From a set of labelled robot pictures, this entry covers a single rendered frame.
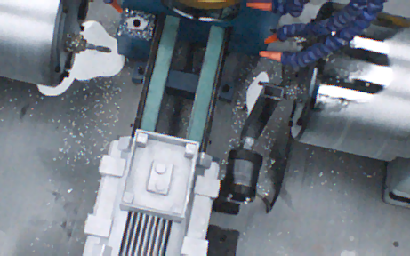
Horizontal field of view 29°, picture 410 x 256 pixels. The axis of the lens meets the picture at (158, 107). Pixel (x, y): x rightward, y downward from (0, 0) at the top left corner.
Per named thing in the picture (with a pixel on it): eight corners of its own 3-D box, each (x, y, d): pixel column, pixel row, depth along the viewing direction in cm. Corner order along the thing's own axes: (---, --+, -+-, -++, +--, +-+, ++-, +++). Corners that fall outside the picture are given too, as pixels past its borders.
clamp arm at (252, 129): (241, 126, 140) (264, 79, 115) (258, 130, 139) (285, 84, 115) (237, 145, 138) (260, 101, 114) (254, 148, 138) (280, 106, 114)
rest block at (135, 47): (123, 28, 165) (122, 4, 154) (156, 36, 165) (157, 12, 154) (116, 54, 164) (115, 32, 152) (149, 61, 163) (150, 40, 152)
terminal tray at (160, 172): (134, 140, 130) (134, 128, 123) (197, 154, 130) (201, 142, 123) (117, 211, 127) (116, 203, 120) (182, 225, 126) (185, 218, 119)
